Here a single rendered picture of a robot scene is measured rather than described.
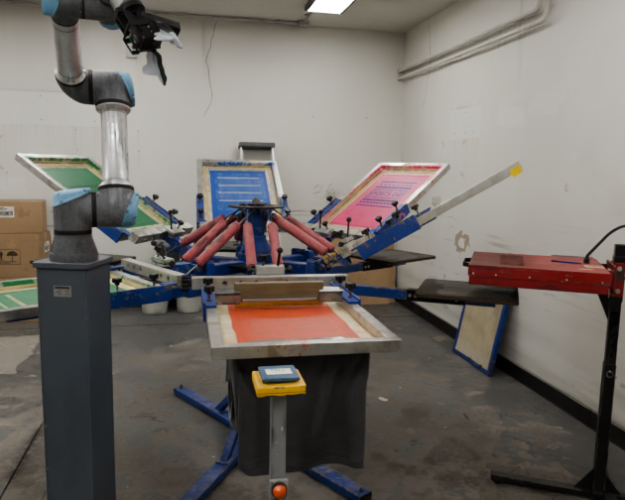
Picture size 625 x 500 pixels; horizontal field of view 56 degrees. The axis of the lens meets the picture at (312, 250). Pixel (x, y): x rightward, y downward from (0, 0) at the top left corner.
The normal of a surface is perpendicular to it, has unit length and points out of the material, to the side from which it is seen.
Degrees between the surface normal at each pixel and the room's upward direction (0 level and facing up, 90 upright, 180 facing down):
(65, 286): 90
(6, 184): 90
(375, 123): 90
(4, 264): 91
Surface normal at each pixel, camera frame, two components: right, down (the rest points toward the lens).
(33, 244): 0.15, 0.11
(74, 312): -0.09, 0.14
